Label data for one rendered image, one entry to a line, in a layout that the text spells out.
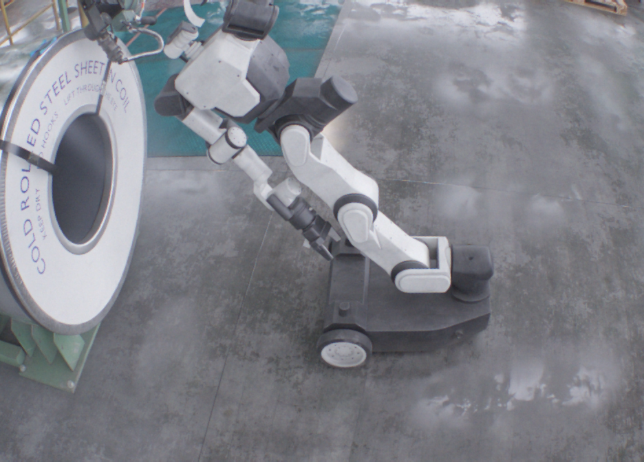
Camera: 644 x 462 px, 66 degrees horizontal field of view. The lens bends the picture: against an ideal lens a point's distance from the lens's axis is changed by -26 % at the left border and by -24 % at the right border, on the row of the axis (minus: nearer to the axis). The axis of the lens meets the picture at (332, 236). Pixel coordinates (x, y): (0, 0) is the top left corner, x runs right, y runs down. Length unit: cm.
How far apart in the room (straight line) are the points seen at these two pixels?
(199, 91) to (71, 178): 94
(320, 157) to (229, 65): 47
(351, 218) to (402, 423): 77
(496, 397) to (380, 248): 74
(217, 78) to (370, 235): 77
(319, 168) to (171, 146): 179
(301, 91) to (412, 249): 75
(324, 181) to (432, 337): 70
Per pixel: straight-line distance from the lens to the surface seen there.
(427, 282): 228
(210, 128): 202
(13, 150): 179
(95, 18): 200
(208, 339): 254
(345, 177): 205
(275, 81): 185
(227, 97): 185
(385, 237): 219
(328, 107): 187
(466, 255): 230
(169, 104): 198
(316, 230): 212
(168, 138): 375
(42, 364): 272
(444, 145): 345
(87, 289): 232
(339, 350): 232
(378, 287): 242
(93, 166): 251
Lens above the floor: 196
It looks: 43 degrees down
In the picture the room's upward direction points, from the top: 4 degrees counter-clockwise
